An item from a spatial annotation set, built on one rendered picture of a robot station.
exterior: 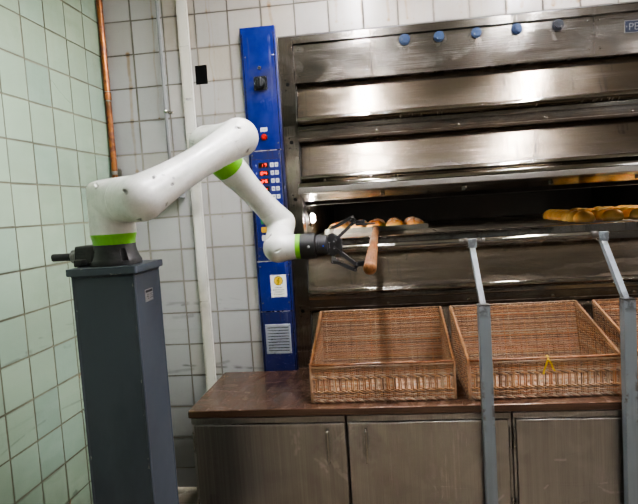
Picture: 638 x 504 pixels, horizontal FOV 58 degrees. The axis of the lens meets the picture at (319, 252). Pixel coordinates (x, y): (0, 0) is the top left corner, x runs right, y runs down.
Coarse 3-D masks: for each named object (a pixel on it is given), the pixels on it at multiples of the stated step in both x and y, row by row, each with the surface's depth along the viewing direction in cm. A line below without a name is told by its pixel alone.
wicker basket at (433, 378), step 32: (320, 320) 258; (352, 320) 263; (384, 320) 262; (416, 320) 260; (320, 352) 252; (352, 352) 260; (384, 352) 259; (416, 352) 258; (448, 352) 230; (320, 384) 242; (352, 384) 240; (384, 384) 236; (416, 384) 234; (448, 384) 231
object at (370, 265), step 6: (378, 228) 294; (372, 234) 232; (372, 240) 196; (372, 246) 171; (372, 252) 152; (366, 258) 140; (372, 258) 137; (366, 264) 129; (372, 264) 129; (366, 270) 129; (372, 270) 129
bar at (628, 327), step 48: (432, 240) 224; (480, 240) 222; (528, 240) 220; (480, 288) 208; (624, 288) 201; (480, 336) 202; (624, 336) 197; (480, 384) 207; (624, 384) 199; (624, 432) 201; (624, 480) 204
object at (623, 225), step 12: (504, 228) 260; (516, 228) 256; (528, 228) 255; (540, 228) 255; (552, 228) 254; (564, 228) 254; (576, 228) 253; (588, 228) 253; (600, 228) 252; (612, 228) 251; (624, 228) 251; (636, 228) 250; (348, 240) 265; (360, 240) 264; (384, 240) 263; (396, 240) 262; (408, 240) 262
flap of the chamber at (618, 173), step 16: (480, 176) 242; (496, 176) 241; (512, 176) 240; (528, 176) 239; (544, 176) 239; (560, 176) 239; (576, 176) 240; (592, 176) 241; (608, 176) 243; (624, 176) 244; (304, 192) 250; (320, 192) 250; (336, 192) 252; (352, 192) 253; (368, 192) 255; (400, 192) 258; (416, 192) 260; (432, 192) 261
